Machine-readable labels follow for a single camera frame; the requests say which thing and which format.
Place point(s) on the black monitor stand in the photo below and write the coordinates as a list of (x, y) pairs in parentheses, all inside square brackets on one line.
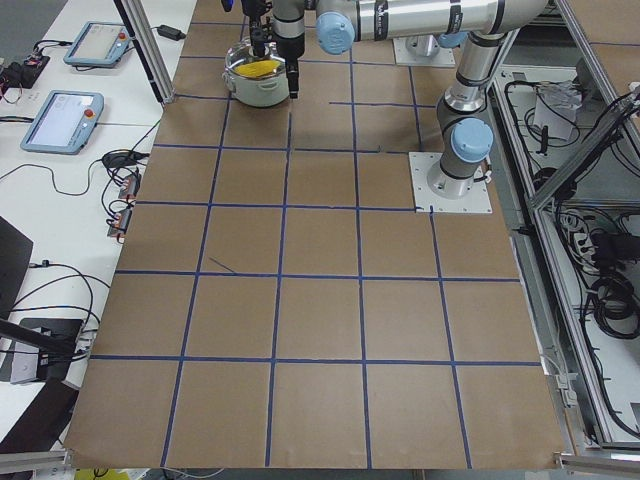
[(42, 350)]

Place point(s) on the yellow corn cob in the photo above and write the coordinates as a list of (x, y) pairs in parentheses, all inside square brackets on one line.
[(258, 69)]

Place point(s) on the aluminium frame post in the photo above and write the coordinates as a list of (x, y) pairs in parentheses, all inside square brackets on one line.
[(136, 22)]

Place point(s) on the black power adapter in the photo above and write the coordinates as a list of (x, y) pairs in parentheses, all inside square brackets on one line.
[(171, 33)]

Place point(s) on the aluminium side frame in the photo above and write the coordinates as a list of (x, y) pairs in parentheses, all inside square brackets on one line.
[(567, 99)]

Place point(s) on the teach pendant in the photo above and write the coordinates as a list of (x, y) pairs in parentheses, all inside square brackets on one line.
[(98, 44), (64, 123)]

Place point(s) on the far teach pendant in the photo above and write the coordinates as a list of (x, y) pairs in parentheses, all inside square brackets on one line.
[(98, 44)]

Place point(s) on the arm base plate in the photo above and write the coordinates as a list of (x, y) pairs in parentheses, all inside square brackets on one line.
[(435, 192), (422, 51)]

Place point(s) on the black electronics box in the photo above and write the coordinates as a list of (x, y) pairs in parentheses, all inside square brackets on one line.
[(23, 75)]

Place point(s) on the near teach pendant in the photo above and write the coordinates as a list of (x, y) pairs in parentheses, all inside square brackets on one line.
[(64, 123)]

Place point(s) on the glass pot lid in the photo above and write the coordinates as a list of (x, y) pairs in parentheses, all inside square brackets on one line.
[(241, 61)]

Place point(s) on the pale green cooking pot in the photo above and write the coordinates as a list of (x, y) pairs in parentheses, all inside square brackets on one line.
[(257, 93)]

